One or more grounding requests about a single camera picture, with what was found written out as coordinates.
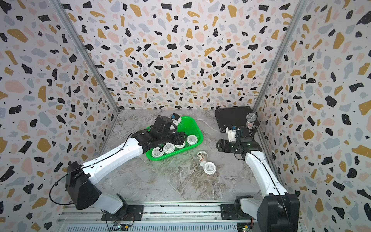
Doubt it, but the glitter tube on black stand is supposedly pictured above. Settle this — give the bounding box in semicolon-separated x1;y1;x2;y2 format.
246;112;257;130

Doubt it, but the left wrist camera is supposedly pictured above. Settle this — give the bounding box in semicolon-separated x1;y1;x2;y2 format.
171;113;182;125

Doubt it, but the black hard case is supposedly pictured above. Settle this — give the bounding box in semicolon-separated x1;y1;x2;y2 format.
215;106;254;133

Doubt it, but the yogurt cup white lid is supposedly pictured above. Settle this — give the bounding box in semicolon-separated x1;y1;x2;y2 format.
151;147;164;158
200;161;216;175
175;141;186;149
196;151;208;163
163;143;175;154
186;134;198;146

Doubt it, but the aluminium rail frame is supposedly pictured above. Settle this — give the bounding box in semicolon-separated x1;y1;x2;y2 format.
56;200;303;232

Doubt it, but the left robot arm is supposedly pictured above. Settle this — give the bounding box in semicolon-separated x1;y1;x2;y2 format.
65;129;187;217

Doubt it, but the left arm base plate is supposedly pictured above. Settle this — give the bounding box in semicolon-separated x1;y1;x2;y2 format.
101;205;145;222

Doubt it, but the green plastic basket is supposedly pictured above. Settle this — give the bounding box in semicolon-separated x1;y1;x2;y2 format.
145;116;203;161

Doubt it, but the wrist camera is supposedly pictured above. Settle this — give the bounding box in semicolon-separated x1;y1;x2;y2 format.
171;113;182;125
226;126;237;142

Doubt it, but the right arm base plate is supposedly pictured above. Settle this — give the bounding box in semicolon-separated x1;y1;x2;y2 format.
220;204;255;220

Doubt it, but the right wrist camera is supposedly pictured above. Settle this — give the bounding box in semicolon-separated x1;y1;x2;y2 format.
226;126;237;142

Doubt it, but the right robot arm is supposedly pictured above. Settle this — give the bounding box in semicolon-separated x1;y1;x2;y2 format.
215;139;300;232

